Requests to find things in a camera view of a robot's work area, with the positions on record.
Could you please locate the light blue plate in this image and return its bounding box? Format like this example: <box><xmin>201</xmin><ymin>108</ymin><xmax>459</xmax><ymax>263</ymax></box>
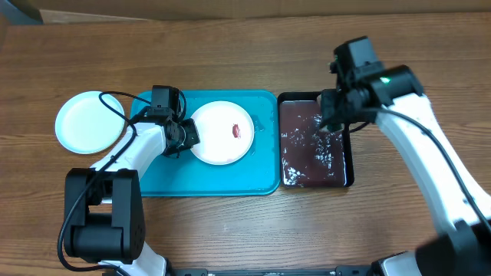
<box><xmin>54</xmin><ymin>91</ymin><xmax>124</xmax><ymax>154</ymax></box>

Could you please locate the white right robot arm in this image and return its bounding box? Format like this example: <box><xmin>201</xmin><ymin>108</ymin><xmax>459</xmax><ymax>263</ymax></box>
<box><xmin>319</xmin><ymin>36</ymin><xmax>490</xmax><ymax>276</ymax></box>

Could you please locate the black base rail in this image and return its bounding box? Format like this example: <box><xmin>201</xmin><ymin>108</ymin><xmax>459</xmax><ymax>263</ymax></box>
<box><xmin>165</xmin><ymin>265</ymin><xmax>374</xmax><ymax>276</ymax></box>

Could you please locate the cardboard backdrop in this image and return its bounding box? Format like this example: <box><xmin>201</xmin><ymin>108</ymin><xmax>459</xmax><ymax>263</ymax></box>
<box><xmin>1</xmin><ymin>0</ymin><xmax>490</xmax><ymax>25</ymax></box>

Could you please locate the black water tray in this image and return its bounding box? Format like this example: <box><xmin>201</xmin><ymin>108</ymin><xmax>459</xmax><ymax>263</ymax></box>
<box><xmin>278</xmin><ymin>92</ymin><xmax>354</xmax><ymax>189</ymax></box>

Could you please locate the teal plastic tray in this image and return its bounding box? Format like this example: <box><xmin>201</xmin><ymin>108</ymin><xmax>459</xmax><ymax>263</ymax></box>
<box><xmin>140</xmin><ymin>90</ymin><xmax>281</xmax><ymax>197</ymax></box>

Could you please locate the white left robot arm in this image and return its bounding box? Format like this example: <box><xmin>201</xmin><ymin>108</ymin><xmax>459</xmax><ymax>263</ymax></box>
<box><xmin>57</xmin><ymin>85</ymin><xmax>199</xmax><ymax>275</ymax></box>

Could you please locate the pink plate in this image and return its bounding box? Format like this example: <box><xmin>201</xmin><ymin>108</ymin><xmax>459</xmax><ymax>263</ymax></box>
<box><xmin>191</xmin><ymin>100</ymin><xmax>255</xmax><ymax>166</ymax></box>

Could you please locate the green scouring sponge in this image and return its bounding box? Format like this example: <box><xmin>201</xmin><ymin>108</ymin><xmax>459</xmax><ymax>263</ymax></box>
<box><xmin>319</xmin><ymin>123</ymin><xmax>343</xmax><ymax>133</ymax></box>

